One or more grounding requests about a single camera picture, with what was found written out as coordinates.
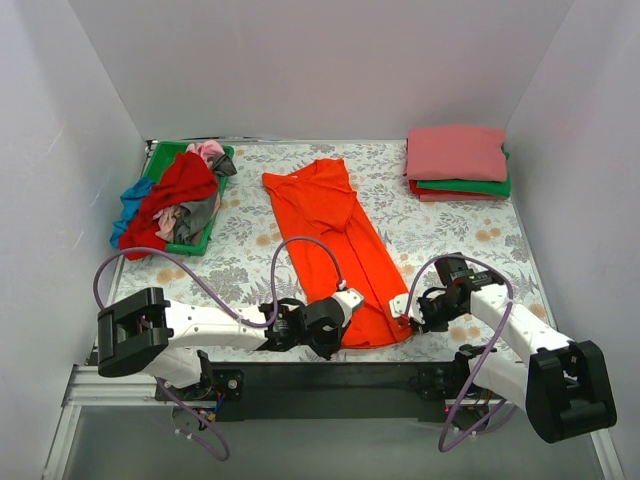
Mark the orange t shirt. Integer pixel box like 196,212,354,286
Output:
262,159,411,349

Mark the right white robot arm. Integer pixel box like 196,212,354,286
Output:
390,253,617,443

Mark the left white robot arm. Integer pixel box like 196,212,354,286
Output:
97,287,364,400

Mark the floral table cloth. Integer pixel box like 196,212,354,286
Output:
108,142,553,323

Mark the folded light pink t shirt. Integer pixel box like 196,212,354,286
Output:
418,192,507,202

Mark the grey crumpled t shirt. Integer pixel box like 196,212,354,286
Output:
173,193,221,246

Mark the red crumpled t shirt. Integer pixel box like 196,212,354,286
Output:
118,152,219,251

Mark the pink crumpled t shirt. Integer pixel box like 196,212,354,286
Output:
186,140,225,162

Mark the blue crumpled t shirt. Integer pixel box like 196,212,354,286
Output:
109,177,155,249

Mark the green plastic bin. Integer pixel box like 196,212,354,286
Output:
144,140,237,256

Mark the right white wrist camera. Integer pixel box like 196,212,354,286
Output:
389,293,411,327

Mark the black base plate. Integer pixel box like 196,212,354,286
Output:
171,361,468,422

